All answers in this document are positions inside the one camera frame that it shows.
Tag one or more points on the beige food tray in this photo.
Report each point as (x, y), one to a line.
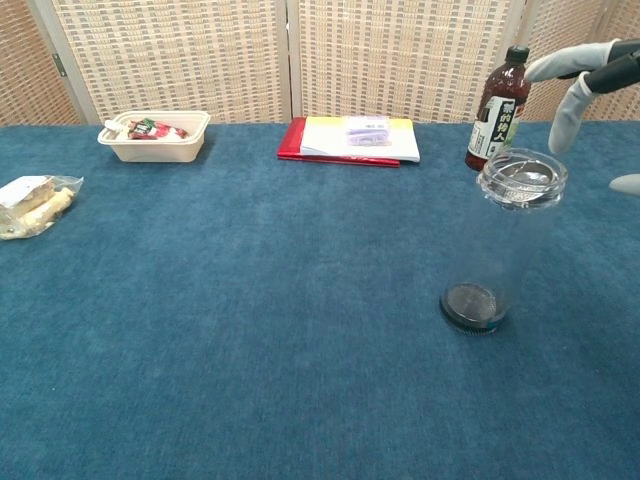
(155, 149)

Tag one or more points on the white booklet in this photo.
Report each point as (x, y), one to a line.
(330, 142)

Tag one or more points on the blue tablecloth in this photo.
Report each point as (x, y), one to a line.
(250, 300)

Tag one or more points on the woven folding screen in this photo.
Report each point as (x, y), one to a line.
(175, 55)

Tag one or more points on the dark sauce bottle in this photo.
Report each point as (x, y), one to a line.
(502, 90)

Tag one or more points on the clear glass jar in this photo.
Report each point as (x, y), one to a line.
(470, 306)

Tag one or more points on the red snack pouch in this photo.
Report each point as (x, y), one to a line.
(150, 130)

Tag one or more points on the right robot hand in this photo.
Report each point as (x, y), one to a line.
(570, 62)

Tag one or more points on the clear bag of snacks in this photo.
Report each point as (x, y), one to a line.
(35, 207)

